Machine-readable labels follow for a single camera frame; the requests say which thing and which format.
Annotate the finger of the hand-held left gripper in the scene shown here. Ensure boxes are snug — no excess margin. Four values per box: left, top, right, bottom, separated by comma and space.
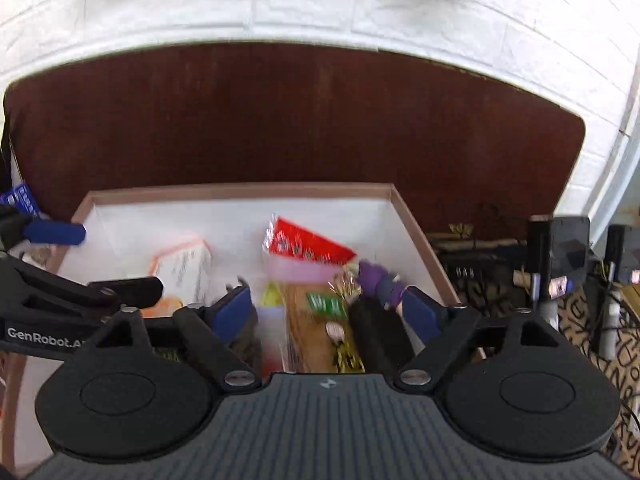
89, 275, 165, 307
0, 211, 87, 252

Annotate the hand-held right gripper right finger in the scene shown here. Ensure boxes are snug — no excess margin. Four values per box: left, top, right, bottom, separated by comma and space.
395, 286, 562, 394

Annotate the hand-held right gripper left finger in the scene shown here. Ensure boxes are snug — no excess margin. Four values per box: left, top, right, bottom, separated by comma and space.
94, 285, 263, 392

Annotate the black remote case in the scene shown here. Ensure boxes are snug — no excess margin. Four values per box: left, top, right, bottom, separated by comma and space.
347, 296, 417, 375

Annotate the white cardboard tray box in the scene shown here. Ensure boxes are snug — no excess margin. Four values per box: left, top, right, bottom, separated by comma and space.
0, 182, 488, 463

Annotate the small blue carton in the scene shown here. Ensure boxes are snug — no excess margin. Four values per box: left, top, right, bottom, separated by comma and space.
0, 182, 42, 218

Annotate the purple bear figure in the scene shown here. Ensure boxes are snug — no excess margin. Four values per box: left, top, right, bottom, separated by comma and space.
357, 259, 402, 309

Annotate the white orange medicine box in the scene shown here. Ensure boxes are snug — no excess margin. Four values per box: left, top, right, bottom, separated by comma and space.
149, 239, 214, 307

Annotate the pink silicone piece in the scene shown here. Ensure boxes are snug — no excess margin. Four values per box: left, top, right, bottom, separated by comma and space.
264, 254, 342, 284

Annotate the tan packet green label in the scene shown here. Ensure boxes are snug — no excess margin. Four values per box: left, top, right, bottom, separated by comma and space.
284, 279, 362, 375

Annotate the red packet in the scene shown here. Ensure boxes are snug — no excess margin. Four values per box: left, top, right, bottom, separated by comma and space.
262, 214, 359, 267

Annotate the black device on stand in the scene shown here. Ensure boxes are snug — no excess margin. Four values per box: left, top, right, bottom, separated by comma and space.
526, 215, 592, 332

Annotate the letter printed blanket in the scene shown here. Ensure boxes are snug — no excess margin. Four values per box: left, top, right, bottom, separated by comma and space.
429, 227, 640, 468

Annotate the brown headboard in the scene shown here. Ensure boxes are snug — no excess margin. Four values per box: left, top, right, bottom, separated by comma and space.
2, 41, 587, 242

